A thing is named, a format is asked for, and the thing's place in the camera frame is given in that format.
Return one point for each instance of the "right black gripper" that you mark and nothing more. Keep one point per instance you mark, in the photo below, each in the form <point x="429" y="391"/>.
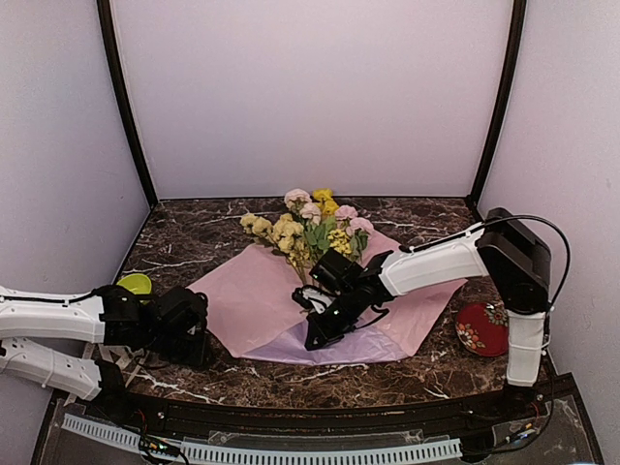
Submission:
<point x="324" y="333"/>

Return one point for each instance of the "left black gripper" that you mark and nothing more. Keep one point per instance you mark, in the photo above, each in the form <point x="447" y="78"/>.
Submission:
<point x="198" y="356"/>

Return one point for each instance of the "yellow daisy flower bunch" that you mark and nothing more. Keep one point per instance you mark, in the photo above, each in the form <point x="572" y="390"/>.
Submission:
<point x="340" y="241"/>

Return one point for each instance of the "pink rose flower stem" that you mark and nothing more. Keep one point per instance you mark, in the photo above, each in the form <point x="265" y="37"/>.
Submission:
<point x="305" y="210"/>

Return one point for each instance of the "pink purple wrapping paper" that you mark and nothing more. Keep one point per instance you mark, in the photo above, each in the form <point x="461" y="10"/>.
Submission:
<point x="251" y="311"/>

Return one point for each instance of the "yellow fuzzy poppy stem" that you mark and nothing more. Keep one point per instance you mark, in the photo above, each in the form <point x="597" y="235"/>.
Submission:
<point x="326" y="202"/>

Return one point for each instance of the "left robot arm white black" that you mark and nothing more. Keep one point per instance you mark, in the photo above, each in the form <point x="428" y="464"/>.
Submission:
<point x="108" y="315"/>

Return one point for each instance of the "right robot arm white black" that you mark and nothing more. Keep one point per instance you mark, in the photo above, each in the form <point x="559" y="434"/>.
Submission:
<point x="501" y="249"/>

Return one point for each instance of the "lime green bowl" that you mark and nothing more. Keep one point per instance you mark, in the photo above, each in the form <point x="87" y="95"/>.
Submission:
<point x="137" y="284"/>

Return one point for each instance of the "red floral dish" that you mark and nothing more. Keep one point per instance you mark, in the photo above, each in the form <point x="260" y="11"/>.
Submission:
<point x="483" y="329"/>

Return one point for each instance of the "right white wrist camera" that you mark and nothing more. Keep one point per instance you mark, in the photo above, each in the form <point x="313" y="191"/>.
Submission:
<point x="313" y="299"/>

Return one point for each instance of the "black front table rail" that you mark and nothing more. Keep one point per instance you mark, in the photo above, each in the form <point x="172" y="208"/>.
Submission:
<point x="174" y="416"/>

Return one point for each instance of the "white slotted cable duct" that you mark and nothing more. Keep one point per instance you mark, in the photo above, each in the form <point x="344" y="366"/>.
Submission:
<point x="257" y="450"/>

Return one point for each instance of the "right black frame post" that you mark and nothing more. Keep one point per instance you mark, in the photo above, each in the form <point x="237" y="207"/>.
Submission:
<point x="518" y="14"/>

